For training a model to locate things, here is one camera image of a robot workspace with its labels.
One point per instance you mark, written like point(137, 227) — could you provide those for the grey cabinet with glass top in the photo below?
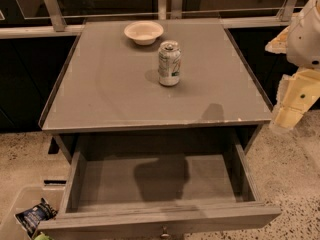
point(111, 83)

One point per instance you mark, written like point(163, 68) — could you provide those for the white green soda can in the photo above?
point(169, 54)

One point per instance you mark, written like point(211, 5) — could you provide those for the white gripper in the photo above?
point(304, 40)

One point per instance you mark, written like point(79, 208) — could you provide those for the white paper bowl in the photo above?
point(143, 32)

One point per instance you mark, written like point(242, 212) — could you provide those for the right metal railing bracket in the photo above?
point(286, 11)

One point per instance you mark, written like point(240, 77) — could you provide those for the clear plastic bin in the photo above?
point(33, 205)

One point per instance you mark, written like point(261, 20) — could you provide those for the grey top drawer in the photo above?
point(131, 185)

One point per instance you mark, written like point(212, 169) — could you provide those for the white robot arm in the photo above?
point(300, 42)

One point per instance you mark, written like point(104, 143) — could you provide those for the left metal railing bracket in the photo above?
point(55, 15)

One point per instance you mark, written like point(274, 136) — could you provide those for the middle metal railing bracket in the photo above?
point(170, 9)

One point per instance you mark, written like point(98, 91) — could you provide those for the metal railing bracket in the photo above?
point(170, 9)
point(55, 15)
point(286, 11)

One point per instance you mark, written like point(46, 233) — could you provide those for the green object in bin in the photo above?
point(43, 236)

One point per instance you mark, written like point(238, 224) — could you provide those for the dark blue snack bag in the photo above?
point(32, 217)

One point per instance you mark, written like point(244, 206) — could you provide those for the metal drawer knob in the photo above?
point(165, 235)

